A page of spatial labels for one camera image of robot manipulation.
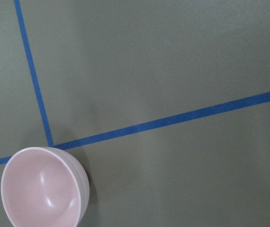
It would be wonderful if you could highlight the pink bowl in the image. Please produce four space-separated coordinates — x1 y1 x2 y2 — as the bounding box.
0 147 90 227

